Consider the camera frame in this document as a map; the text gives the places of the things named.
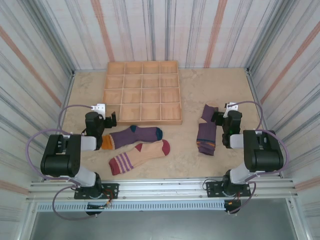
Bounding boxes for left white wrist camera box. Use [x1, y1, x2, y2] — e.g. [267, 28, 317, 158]
[90, 102, 107, 113]

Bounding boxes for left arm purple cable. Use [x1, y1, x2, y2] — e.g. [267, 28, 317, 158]
[26, 104, 111, 221]

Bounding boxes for purple sock orange stripes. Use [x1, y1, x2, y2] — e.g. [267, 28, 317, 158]
[196, 101, 220, 157]

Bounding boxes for aluminium mounting rail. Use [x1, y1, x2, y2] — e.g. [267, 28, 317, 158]
[24, 177, 300, 201]

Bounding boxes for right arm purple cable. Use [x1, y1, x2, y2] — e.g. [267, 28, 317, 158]
[226, 100, 291, 215]

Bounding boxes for slotted white cable duct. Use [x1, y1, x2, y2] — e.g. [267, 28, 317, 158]
[36, 201, 227, 213]

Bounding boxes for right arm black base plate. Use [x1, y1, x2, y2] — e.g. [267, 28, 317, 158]
[205, 181, 252, 198]

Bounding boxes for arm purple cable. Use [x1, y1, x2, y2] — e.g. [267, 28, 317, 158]
[226, 100, 291, 215]
[26, 104, 111, 221]

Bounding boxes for purple sock teal toe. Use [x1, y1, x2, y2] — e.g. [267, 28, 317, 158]
[101, 124, 164, 151]

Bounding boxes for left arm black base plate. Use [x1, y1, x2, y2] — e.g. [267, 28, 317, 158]
[73, 183, 120, 200]

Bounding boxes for red black base wires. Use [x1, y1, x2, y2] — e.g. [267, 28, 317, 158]
[102, 188, 115, 209]
[224, 191, 245, 208]

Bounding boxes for wooden compartment tray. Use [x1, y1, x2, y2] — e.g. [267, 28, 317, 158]
[101, 61, 183, 127]

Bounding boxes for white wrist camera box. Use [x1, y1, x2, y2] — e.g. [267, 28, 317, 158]
[223, 101, 240, 118]
[90, 102, 107, 113]

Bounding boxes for beige sock red toe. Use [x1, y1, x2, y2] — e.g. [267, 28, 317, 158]
[108, 139, 171, 176]

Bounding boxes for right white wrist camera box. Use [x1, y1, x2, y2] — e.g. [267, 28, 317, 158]
[223, 101, 240, 118]

